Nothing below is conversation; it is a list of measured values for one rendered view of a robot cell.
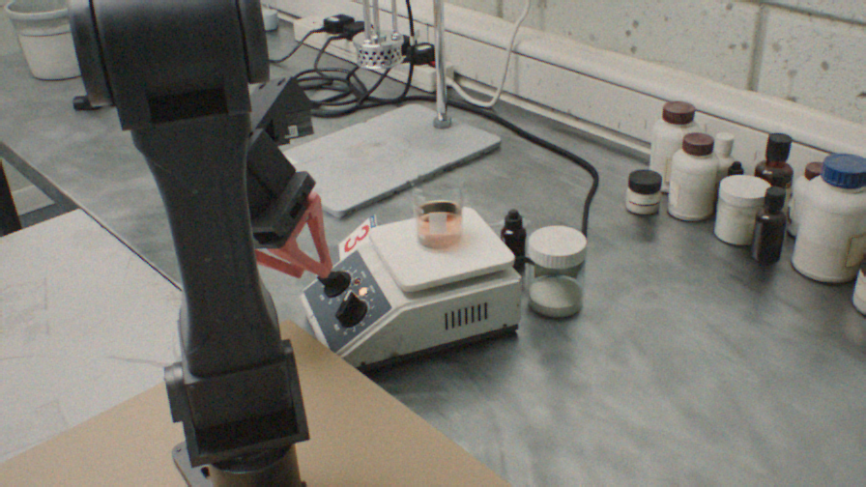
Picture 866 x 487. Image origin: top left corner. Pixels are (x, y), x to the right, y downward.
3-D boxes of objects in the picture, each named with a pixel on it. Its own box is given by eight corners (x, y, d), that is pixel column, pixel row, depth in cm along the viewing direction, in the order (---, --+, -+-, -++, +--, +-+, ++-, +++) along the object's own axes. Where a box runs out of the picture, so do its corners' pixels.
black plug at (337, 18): (327, 38, 163) (325, 26, 162) (312, 33, 166) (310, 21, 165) (357, 28, 167) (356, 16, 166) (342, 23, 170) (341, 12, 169)
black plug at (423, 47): (411, 70, 148) (410, 57, 147) (393, 63, 151) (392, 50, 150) (443, 58, 152) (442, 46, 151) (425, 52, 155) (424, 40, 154)
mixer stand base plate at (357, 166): (338, 218, 115) (337, 212, 114) (252, 169, 128) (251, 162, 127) (505, 144, 132) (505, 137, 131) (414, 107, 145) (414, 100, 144)
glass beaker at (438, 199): (476, 249, 92) (475, 178, 88) (427, 263, 90) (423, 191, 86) (448, 222, 96) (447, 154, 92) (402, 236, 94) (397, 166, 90)
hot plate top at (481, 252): (403, 295, 86) (403, 287, 86) (365, 235, 96) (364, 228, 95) (518, 267, 90) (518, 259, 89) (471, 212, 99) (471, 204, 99)
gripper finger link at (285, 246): (307, 245, 89) (250, 180, 84) (361, 243, 85) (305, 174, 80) (274, 300, 86) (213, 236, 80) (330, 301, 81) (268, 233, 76)
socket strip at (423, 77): (431, 94, 149) (430, 69, 147) (293, 40, 175) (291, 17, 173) (455, 84, 152) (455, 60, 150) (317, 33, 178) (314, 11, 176)
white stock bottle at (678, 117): (638, 184, 120) (645, 106, 115) (665, 168, 124) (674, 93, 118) (676, 199, 116) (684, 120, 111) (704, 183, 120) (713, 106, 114)
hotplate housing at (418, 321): (334, 385, 87) (326, 317, 83) (302, 311, 98) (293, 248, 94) (542, 328, 94) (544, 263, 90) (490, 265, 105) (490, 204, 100)
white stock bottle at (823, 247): (794, 281, 100) (816, 175, 93) (788, 246, 106) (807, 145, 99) (865, 287, 98) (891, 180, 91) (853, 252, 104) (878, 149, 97)
